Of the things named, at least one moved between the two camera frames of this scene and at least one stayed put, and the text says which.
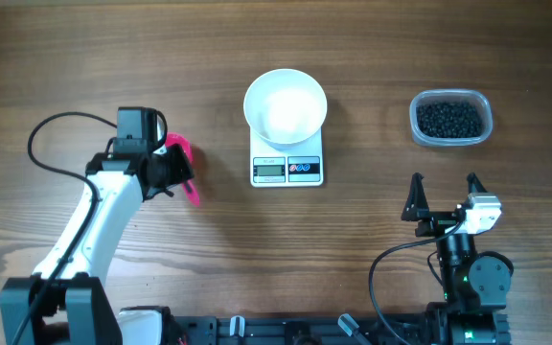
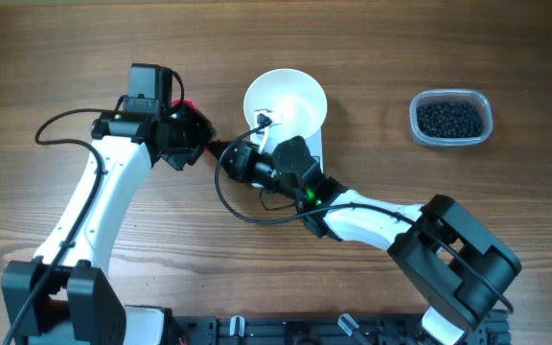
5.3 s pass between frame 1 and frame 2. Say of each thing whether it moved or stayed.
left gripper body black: moved
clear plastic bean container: stayed
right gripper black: moved
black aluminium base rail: stayed
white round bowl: stayed
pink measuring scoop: moved
